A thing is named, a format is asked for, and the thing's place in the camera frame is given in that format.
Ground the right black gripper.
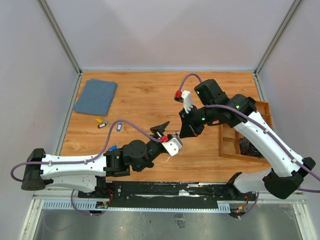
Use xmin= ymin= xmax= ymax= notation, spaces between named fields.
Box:
xmin=179 ymin=103 xmax=217 ymax=139

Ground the large metal keyring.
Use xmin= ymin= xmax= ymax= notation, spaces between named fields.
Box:
xmin=168 ymin=129 xmax=180 ymax=137

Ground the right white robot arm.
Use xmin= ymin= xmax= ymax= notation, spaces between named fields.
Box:
xmin=174 ymin=79 xmax=316 ymax=200

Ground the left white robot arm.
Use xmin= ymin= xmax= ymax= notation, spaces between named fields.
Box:
xmin=21 ymin=121 xmax=169 ymax=198

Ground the blue tag key upper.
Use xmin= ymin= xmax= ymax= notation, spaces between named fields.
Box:
xmin=116 ymin=119 xmax=123 ymax=132

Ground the blue tag key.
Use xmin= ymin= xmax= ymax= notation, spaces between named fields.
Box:
xmin=107 ymin=142 xmax=121 ymax=152
xmin=116 ymin=119 xmax=123 ymax=132

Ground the wooden compartment tray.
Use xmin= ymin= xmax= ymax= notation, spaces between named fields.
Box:
xmin=218 ymin=101 xmax=273 ymax=164

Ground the white tag key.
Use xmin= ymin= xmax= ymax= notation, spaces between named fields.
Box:
xmin=97 ymin=120 xmax=109 ymax=129

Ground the yellow tag key left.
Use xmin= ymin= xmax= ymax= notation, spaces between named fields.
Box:
xmin=95 ymin=117 xmax=105 ymax=124

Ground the rolled dark tie right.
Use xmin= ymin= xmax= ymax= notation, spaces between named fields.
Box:
xmin=239 ymin=137 xmax=264 ymax=159

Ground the blue folded cloth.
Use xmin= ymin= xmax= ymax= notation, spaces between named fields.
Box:
xmin=73 ymin=78 xmax=118 ymax=116

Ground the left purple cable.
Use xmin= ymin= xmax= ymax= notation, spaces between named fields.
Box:
xmin=10 ymin=119 xmax=168 ymax=182

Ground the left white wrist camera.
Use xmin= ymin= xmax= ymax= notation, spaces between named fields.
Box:
xmin=162 ymin=134 xmax=183 ymax=157

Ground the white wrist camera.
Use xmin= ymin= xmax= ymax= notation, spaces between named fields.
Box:
xmin=174 ymin=90 xmax=194 ymax=114
xmin=162 ymin=134 xmax=183 ymax=157

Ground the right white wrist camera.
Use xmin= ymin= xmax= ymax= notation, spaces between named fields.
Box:
xmin=174 ymin=90 xmax=194 ymax=114

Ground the black mounting base rail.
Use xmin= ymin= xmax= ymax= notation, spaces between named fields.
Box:
xmin=76 ymin=181 xmax=256 ymax=207

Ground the right aluminium frame post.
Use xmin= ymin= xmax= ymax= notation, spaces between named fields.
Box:
xmin=253 ymin=0 xmax=305 ymax=76

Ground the aluminium frame post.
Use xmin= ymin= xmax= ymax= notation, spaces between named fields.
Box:
xmin=253 ymin=0 xmax=305 ymax=76
xmin=37 ymin=0 xmax=83 ymax=76

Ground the grey slotted cable duct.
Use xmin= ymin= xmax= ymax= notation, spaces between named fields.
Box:
xmin=42 ymin=199 xmax=231 ymax=214

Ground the left aluminium frame post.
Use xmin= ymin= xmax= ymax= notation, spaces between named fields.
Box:
xmin=37 ymin=0 xmax=83 ymax=76

